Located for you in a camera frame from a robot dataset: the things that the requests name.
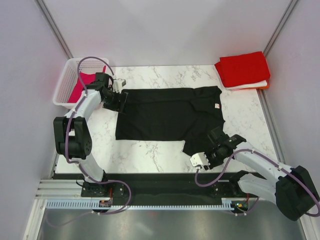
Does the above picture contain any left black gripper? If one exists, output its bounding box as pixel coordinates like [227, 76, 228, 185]
[102, 89, 128, 115]

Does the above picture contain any black t shirt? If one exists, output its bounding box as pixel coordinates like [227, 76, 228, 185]
[115, 86, 225, 156]

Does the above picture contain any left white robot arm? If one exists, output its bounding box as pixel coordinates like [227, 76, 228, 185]
[53, 72, 128, 198]

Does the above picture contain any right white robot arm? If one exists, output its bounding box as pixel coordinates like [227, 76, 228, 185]
[190, 127, 320, 221]

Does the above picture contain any pink t shirt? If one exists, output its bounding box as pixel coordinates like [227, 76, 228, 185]
[68, 72, 96, 104]

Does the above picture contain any white plastic basket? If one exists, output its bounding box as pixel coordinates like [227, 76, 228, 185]
[52, 57, 112, 109]

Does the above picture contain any orange folded t shirt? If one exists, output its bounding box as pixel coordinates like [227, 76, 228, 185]
[261, 84, 270, 90]

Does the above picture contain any red folded t shirt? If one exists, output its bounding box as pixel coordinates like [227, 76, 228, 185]
[214, 51, 271, 90]

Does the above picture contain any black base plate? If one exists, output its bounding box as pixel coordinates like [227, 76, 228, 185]
[51, 171, 292, 200]

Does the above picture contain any white slotted cable duct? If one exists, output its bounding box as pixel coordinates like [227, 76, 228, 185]
[45, 199, 234, 211]

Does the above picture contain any right aluminium side rail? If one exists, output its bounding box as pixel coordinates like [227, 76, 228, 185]
[257, 89, 286, 164]

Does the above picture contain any aluminium front frame rail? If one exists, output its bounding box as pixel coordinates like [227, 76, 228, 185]
[35, 180, 246, 199]

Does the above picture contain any left aluminium corner post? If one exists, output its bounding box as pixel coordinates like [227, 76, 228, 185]
[35, 0, 74, 59]

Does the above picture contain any aluminium corner post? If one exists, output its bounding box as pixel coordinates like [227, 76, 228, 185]
[263, 0, 300, 57]
[35, 0, 74, 59]

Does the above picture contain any right aluminium corner post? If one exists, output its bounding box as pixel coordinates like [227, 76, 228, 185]
[263, 0, 300, 57]

